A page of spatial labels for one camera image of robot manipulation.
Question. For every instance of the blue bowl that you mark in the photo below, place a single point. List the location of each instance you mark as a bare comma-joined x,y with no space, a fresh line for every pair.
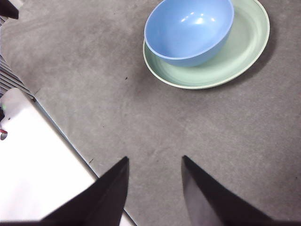
185,35

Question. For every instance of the ribbed grey panel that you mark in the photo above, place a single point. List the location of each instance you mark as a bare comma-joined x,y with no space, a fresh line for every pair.
10,77

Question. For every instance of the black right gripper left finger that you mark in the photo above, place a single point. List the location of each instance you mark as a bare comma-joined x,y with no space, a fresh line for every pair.
103,200

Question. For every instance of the white platform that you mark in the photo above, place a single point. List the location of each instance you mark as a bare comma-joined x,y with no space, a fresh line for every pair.
35,164

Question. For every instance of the green plate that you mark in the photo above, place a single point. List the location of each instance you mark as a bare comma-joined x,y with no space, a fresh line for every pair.
244,51

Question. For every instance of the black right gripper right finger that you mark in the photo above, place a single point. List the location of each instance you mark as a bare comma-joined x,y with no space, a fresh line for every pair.
211,202

